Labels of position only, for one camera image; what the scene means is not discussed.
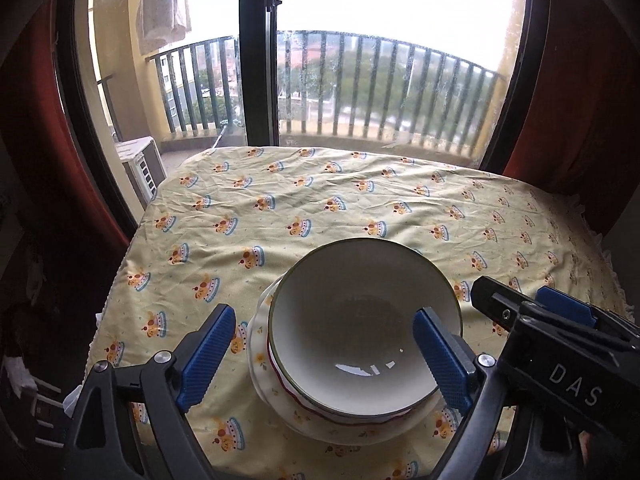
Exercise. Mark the red curtain left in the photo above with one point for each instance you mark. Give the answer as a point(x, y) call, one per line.
point(65, 207)

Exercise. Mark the white plate red pattern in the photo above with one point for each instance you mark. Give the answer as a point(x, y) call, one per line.
point(325, 413)

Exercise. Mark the balcony metal railing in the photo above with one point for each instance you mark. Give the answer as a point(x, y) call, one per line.
point(333, 89)

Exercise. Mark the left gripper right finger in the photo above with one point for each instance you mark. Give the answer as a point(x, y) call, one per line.
point(471, 385)

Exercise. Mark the white air conditioner unit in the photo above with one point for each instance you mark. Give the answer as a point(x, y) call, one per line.
point(143, 165)

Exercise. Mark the large green-rimmed white bowl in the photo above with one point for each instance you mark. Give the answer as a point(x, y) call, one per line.
point(340, 326)

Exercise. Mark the mop handle on balcony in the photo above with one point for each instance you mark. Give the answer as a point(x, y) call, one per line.
point(220, 135)

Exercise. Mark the yellow crown-print tablecloth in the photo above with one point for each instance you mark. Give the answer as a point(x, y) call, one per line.
point(230, 221)

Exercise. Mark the red curtain right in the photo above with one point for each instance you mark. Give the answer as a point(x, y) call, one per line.
point(581, 131)

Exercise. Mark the hanging white cloth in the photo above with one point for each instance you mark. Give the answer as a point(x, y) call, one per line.
point(161, 23)

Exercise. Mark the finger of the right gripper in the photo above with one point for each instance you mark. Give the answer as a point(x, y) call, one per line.
point(566, 306)
point(500, 303)

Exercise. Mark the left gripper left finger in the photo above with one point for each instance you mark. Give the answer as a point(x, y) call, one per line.
point(103, 441)

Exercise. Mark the black window frame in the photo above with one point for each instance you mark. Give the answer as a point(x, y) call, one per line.
point(503, 35)

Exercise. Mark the red curtain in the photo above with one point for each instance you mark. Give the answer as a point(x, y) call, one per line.
point(65, 207)
point(581, 131)

